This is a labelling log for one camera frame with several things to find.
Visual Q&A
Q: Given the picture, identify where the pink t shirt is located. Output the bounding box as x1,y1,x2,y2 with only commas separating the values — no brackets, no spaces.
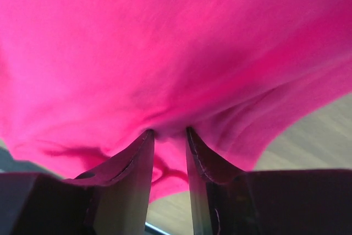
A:
1,0,351,200

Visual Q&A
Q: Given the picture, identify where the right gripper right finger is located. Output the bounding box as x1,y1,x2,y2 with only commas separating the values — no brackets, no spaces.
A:
186,128,351,234

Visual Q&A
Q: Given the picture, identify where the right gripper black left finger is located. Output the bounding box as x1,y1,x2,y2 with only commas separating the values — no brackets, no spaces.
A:
1,130,155,234

